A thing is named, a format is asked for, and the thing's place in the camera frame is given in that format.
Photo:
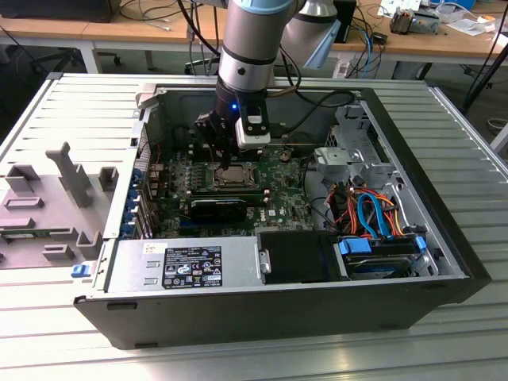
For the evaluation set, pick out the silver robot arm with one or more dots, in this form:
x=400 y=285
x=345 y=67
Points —
x=246 y=47

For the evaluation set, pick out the RAM stick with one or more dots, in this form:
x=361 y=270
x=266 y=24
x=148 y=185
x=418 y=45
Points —
x=226 y=198
x=24 y=235

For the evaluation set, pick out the green motherboard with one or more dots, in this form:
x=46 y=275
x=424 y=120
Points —
x=278 y=198

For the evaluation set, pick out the hard disk in blue carrier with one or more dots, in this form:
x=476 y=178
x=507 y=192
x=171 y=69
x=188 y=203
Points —
x=355 y=246

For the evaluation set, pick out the black flat device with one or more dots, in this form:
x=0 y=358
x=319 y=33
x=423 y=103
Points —
x=59 y=10

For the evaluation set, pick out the copper CPU cooler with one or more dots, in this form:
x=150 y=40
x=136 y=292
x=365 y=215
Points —
x=401 y=21

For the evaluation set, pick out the black graphics card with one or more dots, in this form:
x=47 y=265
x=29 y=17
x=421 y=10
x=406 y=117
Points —
x=216 y=210

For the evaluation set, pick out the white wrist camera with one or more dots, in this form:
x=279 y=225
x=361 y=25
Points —
x=254 y=139

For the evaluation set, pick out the blue plastic latch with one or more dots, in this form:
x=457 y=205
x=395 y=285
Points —
x=80 y=271

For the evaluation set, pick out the wooden desk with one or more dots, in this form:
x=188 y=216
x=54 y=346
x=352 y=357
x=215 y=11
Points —
x=47 y=28

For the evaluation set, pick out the black tripod leg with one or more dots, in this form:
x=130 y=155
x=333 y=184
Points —
x=482 y=82

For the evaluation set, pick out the black open PC case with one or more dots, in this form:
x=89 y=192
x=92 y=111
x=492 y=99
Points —
x=258 y=317

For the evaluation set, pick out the black drive bay box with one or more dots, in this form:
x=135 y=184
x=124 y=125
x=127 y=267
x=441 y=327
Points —
x=297 y=258

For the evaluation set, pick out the pale blue teach pendant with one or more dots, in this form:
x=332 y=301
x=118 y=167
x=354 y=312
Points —
x=325 y=47

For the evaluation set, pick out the white labelled adapter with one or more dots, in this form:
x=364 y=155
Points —
x=342 y=69

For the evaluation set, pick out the CPU socket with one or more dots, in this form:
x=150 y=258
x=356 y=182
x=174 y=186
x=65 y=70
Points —
x=235 y=186

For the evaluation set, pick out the silver power supply unit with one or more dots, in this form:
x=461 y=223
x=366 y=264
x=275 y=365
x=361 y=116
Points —
x=131 y=266

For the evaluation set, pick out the silver drive cage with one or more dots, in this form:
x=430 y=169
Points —
x=341 y=156

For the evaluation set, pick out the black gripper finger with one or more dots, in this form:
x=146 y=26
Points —
x=210 y=127
x=252 y=154

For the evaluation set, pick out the grey parts rack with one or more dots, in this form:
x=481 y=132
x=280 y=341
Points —
x=39 y=190

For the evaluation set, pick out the clear plastic bag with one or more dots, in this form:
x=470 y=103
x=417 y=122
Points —
x=470 y=24

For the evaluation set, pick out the black upright box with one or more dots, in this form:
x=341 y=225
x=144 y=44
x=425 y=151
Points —
x=345 y=20

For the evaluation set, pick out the CPU with silver top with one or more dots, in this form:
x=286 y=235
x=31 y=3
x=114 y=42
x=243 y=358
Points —
x=234 y=173

